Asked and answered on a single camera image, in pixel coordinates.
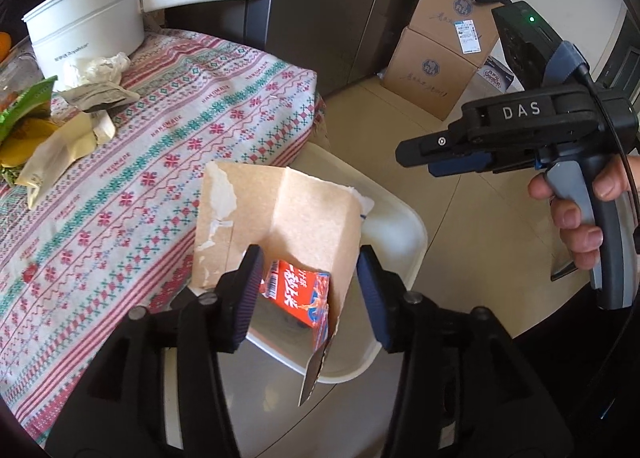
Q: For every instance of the beige paper packet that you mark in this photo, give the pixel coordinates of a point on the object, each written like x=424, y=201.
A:
x=55, y=151

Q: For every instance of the dark grey refrigerator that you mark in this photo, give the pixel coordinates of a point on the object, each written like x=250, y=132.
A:
x=325, y=3

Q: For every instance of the silver grey wrapper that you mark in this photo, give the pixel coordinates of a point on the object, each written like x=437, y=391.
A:
x=97, y=96

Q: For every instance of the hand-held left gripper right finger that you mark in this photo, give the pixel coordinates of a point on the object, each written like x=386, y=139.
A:
x=372, y=298

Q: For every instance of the green snack packet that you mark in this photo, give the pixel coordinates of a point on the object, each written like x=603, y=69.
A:
x=25, y=106

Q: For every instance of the white blue tissue pack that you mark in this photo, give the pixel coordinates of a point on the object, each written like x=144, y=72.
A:
x=495, y=76

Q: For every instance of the white tissue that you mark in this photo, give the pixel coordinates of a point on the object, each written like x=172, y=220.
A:
x=100, y=69

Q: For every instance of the patterned striped tablecloth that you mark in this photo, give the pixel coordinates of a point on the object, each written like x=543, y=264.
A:
x=150, y=163

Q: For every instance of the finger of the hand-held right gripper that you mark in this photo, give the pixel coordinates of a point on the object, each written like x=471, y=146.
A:
x=457, y=166
x=417, y=148

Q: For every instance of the large orange fruit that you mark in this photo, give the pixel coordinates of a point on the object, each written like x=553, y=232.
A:
x=3, y=46

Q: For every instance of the red printed carton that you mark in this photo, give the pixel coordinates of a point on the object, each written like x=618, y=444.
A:
x=295, y=298

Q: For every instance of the person's right hand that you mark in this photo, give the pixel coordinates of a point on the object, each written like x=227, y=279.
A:
x=570, y=215

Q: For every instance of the white plastic bin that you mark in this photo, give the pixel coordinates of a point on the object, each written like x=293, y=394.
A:
x=395, y=238

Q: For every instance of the yellow snack packet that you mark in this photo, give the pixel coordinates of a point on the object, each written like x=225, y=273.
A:
x=25, y=141

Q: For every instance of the white electric cooking pot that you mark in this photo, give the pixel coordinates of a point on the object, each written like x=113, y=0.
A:
x=85, y=23

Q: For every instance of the torn brown cardboard piece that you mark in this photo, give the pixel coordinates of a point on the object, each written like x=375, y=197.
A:
x=300, y=218

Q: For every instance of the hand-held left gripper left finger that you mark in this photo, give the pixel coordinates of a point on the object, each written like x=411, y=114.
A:
x=247, y=298

